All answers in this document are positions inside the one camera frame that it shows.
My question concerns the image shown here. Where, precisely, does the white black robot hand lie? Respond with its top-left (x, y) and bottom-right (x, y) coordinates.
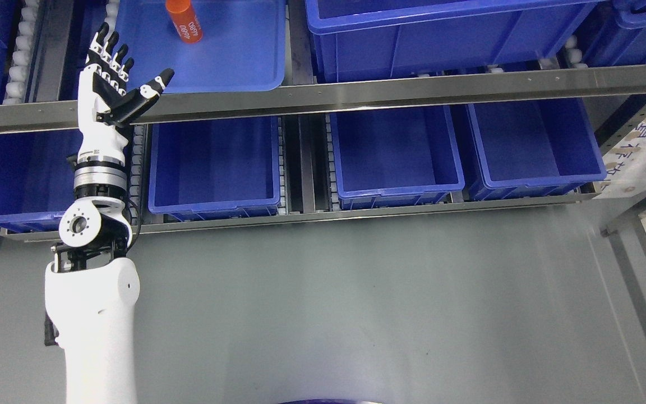
top-left (76, 21), bottom-right (175, 164)

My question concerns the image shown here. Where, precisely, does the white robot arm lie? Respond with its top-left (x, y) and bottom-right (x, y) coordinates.
top-left (44, 146), bottom-right (140, 403)

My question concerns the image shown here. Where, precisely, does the steel shelf rack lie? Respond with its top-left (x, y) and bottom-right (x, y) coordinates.
top-left (0, 0), bottom-right (646, 250)

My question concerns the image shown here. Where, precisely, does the blue lower bin far left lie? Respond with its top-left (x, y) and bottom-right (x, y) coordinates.
top-left (0, 130), bottom-right (82, 233)

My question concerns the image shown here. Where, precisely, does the blue shallow tray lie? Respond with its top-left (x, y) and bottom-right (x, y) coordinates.
top-left (115, 1), bottom-right (285, 94)

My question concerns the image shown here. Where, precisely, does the large blue upper bin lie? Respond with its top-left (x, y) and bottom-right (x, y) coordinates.
top-left (305, 1), bottom-right (597, 84)

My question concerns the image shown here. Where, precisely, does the blue upper bin far right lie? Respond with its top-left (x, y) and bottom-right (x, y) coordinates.
top-left (576, 1), bottom-right (646, 67)

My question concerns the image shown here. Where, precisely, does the white printed sign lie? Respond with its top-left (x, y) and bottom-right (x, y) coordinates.
top-left (596, 94), bottom-right (646, 199)

